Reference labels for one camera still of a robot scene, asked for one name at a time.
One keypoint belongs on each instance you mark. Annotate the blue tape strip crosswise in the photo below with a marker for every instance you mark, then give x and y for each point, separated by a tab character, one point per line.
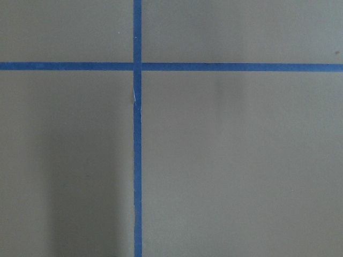
118	66

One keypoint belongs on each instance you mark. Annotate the blue tape strip lengthwise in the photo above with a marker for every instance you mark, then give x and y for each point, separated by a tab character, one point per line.
137	63

